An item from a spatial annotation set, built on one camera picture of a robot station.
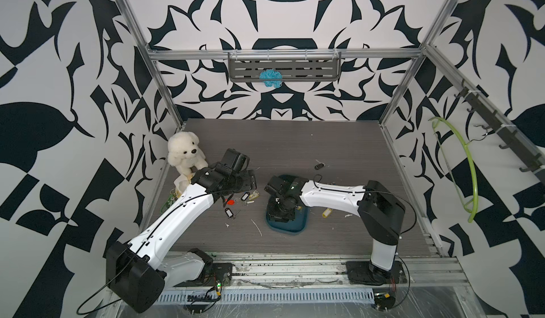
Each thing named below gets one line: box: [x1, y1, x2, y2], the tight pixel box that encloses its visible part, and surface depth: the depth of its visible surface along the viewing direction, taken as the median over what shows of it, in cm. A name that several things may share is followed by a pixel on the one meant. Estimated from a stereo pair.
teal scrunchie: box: [259, 68, 284, 89], surface depth 93 cm
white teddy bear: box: [167, 131, 209, 176], surface depth 89 cm
